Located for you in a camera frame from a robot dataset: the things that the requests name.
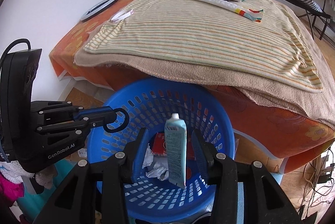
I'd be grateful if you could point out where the blue plastic basket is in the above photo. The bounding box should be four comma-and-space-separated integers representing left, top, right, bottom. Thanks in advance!
88, 78, 236, 223

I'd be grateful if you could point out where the striped yellow blanket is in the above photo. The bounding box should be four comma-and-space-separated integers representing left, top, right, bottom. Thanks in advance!
84, 0, 323, 93

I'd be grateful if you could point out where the red cardboard box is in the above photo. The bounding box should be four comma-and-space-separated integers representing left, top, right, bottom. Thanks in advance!
151, 133, 195, 161

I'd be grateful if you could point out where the light blue tube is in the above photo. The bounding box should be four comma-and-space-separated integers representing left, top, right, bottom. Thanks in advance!
164, 113, 187, 189

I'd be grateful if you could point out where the black hair tie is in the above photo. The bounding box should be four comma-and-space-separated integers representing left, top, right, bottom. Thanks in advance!
102, 107, 130, 134

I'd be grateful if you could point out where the white ring light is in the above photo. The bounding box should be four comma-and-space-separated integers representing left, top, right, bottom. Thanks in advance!
80, 0, 118, 22

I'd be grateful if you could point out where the white silicone wristband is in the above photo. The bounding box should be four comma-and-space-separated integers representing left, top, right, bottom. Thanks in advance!
109, 9, 133, 23

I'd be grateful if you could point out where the white tissue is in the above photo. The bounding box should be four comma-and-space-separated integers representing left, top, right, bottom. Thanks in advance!
142, 145, 169, 181

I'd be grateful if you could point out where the beige towel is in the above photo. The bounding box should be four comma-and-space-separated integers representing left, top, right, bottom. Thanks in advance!
74, 0, 334, 126

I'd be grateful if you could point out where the orange floral bedsheet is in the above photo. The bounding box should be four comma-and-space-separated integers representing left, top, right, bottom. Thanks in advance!
49, 0, 334, 174

